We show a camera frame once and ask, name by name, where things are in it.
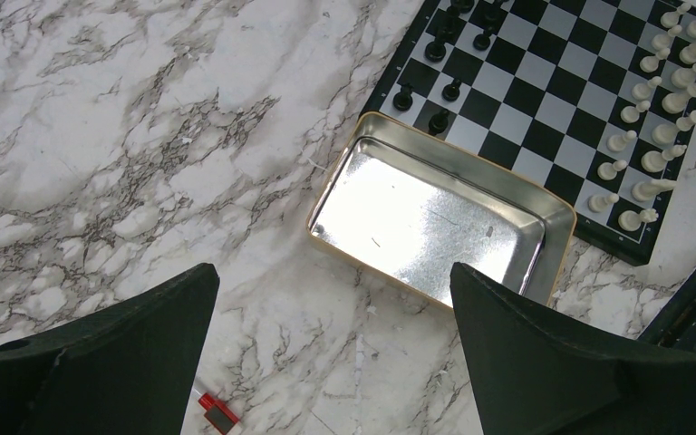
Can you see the black white chessboard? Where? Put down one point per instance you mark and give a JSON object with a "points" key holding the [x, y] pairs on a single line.
{"points": [[567, 95]]}

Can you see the white chess piece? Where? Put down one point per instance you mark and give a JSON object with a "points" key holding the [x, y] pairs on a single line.
{"points": [[599, 203], [666, 133], [631, 221], [677, 102], [646, 190], [656, 161]]}

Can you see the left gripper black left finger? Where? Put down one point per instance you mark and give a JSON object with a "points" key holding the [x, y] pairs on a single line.
{"points": [[126, 369]]}

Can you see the gold metal tin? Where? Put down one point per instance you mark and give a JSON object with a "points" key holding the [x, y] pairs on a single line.
{"points": [[408, 206]]}

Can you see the small red white marker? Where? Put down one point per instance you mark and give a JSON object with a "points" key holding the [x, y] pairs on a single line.
{"points": [[217, 413]]}

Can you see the black chess pawn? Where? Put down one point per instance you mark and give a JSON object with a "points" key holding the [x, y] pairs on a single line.
{"points": [[451, 91], [482, 41], [439, 122], [403, 99]]}

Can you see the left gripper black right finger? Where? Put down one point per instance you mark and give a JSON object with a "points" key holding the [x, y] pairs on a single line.
{"points": [[534, 370]]}

